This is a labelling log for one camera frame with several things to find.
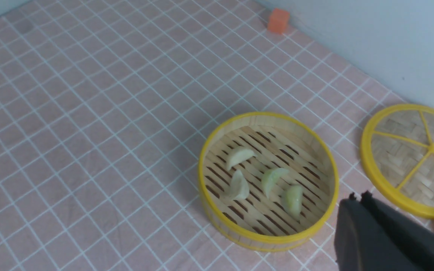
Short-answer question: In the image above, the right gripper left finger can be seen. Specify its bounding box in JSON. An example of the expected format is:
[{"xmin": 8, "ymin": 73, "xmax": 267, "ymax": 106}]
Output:
[{"xmin": 334, "ymin": 193, "xmax": 417, "ymax": 271}]

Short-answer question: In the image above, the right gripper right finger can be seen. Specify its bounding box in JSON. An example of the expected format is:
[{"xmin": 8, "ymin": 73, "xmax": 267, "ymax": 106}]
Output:
[{"xmin": 360, "ymin": 192, "xmax": 434, "ymax": 271}]

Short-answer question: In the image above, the greenish dumpling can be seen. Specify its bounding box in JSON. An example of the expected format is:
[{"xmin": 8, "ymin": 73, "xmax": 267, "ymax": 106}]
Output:
[{"xmin": 281, "ymin": 185, "xmax": 304, "ymax": 220}]

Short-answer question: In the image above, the pale dumpling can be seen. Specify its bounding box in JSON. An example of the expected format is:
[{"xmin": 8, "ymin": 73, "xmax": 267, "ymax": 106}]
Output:
[
  {"xmin": 226, "ymin": 146, "xmax": 257, "ymax": 171},
  {"xmin": 225, "ymin": 170, "xmax": 250, "ymax": 201},
  {"xmin": 261, "ymin": 167, "xmax": 289, "ymax": 199}
]

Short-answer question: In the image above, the woven bamboo steamer lid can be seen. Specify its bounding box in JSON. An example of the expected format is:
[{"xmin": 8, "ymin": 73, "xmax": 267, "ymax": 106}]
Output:
[{"xmin": 360, "ymin": 104, "xmax": 434, "ymax": 219}]

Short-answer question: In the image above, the bamboo steamer tray yellow rim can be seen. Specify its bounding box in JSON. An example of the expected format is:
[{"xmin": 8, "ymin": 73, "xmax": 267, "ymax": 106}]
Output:
[{"xmin": 198, "ymin": 113, "xmax": 339, "ymax": 252}]

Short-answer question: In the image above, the orange foam cube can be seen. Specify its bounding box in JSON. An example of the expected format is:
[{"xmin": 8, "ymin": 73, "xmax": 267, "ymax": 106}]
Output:
[{"xmin": 267, "ymin": 8, "xmax": 290, "ymax": 34}]

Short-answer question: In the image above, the pink checkered tablecloth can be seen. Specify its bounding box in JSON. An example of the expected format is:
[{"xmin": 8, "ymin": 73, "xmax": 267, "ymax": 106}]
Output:
[{"xmin": 0, "ymin": 0, "xmax": 405, "ymax": 271}]

